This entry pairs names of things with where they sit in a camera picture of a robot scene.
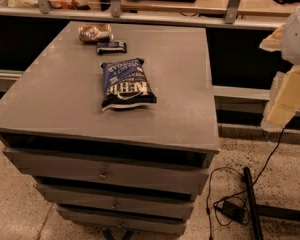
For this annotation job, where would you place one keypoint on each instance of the black metal floor bar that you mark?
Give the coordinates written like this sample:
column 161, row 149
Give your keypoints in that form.
column 257, row 231

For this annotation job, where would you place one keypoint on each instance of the middle grey drawer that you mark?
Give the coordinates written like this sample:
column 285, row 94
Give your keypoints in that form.
column 113, row 201

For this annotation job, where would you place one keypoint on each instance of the grey drawer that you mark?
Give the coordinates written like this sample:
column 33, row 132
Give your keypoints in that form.
column 112, row 171
column 87, row 216
column 113, row 201

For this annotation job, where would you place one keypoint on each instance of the dark blue rxbar blueberry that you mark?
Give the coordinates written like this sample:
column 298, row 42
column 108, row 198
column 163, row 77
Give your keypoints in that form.
column 111, row 47

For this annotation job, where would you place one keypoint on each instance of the top grey drawer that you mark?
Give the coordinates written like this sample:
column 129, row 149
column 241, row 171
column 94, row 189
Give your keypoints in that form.
column 112, row 171

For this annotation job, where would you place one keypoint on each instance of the brown wrapped snack pack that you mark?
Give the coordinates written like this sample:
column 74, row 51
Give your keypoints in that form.
column 95, row 32

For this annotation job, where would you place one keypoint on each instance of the bottom grey drawer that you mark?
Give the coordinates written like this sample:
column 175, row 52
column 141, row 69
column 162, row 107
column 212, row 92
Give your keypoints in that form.
column 87, row 216

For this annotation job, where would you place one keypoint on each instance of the grey metal railing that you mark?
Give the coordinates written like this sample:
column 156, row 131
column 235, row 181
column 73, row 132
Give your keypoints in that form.
column 111, row 11

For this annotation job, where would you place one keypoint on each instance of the wooden workbench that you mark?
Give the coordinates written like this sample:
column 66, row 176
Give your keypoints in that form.
column 245, row 7

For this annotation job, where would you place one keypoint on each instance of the black power adapter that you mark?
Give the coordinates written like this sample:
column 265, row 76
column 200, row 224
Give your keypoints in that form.
column 233, row 211

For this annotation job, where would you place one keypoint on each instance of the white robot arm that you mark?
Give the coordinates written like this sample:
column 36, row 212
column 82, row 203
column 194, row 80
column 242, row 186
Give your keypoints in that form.
column 290, row 44

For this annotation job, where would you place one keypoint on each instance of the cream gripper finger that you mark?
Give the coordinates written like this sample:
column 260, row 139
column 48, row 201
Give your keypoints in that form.
column 284, row 100
column 272, row 42

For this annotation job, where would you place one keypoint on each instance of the grey drawer cabinet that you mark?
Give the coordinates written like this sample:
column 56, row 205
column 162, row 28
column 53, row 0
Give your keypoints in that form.
column 56, row 106

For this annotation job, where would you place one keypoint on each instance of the blue kettle chips bag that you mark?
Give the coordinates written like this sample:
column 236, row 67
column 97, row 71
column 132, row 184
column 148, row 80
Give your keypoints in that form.
column 126, row 85

